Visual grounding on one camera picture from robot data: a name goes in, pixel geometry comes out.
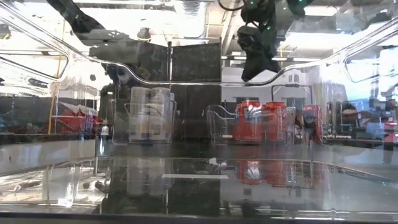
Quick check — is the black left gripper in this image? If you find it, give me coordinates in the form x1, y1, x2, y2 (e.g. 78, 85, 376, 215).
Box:
104, 61, 150, 90

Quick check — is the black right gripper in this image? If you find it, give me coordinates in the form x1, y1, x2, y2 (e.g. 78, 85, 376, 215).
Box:
237, 24, 282, 83

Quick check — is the red Fanta soda can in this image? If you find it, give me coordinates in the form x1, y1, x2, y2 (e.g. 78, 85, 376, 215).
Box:
234, 100, 264, 142
263, 101, 287, 142

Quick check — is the red cola can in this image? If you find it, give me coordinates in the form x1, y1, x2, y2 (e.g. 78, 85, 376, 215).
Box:
302, 103, 323, 146

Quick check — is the hanging ceiling dome fixture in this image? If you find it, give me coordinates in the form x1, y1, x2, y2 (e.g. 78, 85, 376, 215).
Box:
137, 27, 152, 43

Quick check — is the red storage bin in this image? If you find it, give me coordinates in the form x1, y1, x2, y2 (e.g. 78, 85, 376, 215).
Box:
58, 108, 105, 134

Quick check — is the black folding partition screen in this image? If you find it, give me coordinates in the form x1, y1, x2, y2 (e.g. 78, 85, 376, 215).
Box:
136, 41, 223, 142

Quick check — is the ceiling air vent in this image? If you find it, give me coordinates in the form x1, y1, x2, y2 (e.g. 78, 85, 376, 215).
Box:
174, 0, 206, 19

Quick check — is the black room divider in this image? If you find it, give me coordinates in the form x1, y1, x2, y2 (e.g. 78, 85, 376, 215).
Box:
0, 96, 103, 135

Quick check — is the black ceiling spotlight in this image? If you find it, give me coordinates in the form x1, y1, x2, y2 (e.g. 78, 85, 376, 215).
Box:
0, 23, 12, 40

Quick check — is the red crate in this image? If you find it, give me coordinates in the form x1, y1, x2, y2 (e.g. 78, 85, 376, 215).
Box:
384, 121, 398, 143

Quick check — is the black tube frame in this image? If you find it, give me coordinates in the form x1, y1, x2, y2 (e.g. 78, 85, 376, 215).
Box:
271, 83, 312, 105

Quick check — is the metal wire shelf rack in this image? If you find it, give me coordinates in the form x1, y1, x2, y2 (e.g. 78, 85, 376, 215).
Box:
51, 83, 108, 135

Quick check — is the yellow cable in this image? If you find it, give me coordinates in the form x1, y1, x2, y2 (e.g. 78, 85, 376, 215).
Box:
47, 0, 68, 135

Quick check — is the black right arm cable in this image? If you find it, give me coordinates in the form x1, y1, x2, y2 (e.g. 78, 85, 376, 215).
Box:
217, 0, 247, 12

